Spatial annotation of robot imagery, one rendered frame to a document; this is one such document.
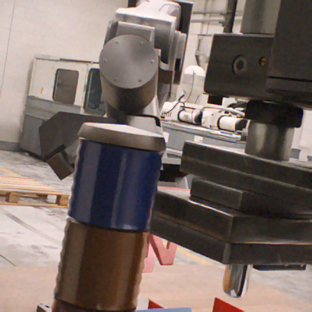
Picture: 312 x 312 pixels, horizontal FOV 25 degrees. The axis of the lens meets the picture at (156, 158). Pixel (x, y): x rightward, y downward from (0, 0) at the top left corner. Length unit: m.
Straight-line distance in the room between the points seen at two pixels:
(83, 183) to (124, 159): 0.02
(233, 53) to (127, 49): 0.15
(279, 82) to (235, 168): 0.09
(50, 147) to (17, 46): 11.48
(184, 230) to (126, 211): 0.25
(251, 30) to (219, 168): 0.11
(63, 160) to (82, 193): 0.38
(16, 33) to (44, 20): 0.56
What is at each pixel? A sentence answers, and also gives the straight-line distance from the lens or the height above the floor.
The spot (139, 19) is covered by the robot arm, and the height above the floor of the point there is 1.30.
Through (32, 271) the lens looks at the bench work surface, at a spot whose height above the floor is 0.90.
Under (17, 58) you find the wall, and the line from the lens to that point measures 12.17.
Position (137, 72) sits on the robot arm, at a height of 1.24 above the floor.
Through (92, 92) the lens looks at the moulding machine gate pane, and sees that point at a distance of 10.14.
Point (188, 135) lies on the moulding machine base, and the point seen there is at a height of 0.91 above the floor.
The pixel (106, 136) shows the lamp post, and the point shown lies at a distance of 0.29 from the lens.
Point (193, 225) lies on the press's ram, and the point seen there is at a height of 1.12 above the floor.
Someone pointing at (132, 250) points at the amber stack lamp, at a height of 1.15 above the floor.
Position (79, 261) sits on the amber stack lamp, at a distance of 0.30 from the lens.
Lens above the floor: 1.21
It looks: 4 degrees down
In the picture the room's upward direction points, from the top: 10 degrees clockwise
